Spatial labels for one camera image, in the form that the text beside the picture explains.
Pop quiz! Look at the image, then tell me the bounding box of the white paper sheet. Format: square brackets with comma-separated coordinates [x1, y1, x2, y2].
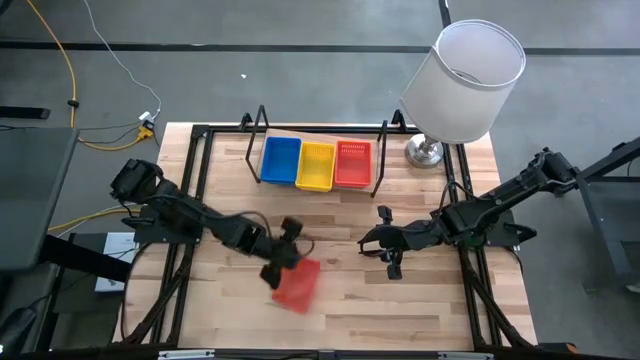
[94, 231, 139, 293]

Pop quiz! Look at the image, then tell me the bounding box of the white shade silver table lamp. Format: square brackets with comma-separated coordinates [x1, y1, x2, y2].
[399, 18, 527, 170]

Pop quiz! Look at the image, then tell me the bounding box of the grey side table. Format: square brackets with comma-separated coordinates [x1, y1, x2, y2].
[0, 127, 79, 271]

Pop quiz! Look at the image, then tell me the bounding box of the black flat bar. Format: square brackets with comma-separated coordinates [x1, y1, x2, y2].
[0, 105, 51, 120]

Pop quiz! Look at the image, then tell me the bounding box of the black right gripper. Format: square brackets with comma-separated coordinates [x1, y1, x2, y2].
[357, 204, 426, 281]

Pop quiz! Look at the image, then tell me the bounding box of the black aluminium rig frame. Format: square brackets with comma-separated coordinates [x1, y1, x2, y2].
[112, 122, 539, 360]

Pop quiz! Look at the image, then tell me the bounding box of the black device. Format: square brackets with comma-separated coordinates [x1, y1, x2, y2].
[0, 307, 39, 354]

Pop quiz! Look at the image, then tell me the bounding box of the black frame wooden shelf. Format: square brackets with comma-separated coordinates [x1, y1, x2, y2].
[244, 104, 407, 199]

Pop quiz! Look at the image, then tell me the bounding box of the black diagonal beam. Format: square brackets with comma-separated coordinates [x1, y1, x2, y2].
[39, 233, 134, 284]

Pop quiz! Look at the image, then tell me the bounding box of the black metal stand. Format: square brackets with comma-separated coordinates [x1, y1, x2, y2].
[551, 135, 640, 291]

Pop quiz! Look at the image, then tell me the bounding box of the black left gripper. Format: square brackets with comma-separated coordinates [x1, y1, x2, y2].
[259, 215, 305, 291]

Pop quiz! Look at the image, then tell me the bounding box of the blue plastic basket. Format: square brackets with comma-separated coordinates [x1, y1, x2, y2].
[259, 135, 303, 186]

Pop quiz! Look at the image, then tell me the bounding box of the white cable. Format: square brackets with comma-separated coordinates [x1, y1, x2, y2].
[83, 0, 162, 115]

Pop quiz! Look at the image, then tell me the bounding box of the yellow cable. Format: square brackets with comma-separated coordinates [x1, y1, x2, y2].
[48, 207, 139, 232]
[24, 0, 151, 151]

